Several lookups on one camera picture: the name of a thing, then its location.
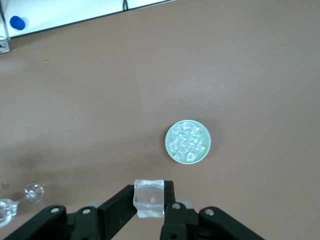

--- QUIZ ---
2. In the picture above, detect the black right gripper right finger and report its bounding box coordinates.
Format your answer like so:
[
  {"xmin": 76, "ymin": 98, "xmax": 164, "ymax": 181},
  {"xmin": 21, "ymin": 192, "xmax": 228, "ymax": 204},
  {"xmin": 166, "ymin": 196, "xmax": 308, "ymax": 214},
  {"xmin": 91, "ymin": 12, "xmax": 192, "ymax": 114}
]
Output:
[{"xmin": 159, "ymin": 180, "xmax": 189, "ymax": 240}]

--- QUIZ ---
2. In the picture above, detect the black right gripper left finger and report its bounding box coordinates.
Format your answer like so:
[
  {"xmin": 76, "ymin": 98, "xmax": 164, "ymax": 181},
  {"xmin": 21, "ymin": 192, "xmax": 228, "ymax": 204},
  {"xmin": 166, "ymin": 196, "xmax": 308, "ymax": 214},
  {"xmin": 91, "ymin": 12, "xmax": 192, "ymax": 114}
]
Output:
[{"xmin": 71, "ymin": 184, "xmax": 139, "ymax": 240}]

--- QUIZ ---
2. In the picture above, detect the clear ice cube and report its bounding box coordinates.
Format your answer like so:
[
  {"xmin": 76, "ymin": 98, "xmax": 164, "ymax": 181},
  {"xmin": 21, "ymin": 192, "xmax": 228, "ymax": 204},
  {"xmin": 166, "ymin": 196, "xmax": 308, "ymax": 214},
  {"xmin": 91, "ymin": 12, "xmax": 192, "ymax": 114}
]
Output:
[{"xmin": 133, "ymin": 178, "xmax": 166, "ymax": 219}]

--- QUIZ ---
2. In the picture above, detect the clear wine glass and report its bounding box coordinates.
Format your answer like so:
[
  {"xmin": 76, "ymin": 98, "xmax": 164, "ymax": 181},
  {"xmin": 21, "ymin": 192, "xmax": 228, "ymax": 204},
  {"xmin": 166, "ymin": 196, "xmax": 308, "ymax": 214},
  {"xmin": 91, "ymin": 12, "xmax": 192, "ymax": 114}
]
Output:
[{"xmin": 0, "ymin": 183, "xmax": 45, "ymax": 227}]

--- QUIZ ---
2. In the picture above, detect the pale green bowl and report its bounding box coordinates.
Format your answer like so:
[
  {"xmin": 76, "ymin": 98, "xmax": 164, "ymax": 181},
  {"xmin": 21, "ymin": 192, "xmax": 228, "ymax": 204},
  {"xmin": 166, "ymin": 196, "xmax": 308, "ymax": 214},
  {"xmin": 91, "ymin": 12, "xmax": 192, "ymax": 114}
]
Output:
[{"xmin": 164, "ymin": 119, "xmax": 213, "ymax": 165}]

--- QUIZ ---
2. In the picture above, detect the blue cap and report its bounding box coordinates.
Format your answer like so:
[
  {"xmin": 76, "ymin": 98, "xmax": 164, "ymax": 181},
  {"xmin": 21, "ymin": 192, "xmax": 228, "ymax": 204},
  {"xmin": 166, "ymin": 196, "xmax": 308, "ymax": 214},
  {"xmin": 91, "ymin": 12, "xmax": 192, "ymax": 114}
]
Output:
[{"xmin": 9, "ymin": 15, "xmax": 27, "ymax": 32}]

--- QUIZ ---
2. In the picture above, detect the camera mount post bracket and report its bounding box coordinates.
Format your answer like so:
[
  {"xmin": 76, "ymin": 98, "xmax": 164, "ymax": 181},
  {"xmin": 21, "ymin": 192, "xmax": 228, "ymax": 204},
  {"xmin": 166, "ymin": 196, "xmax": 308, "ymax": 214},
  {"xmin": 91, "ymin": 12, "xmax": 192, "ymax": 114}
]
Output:
[{"xmin": 0, "ymin": 9, "xmax": 12, "ymax": 55}]

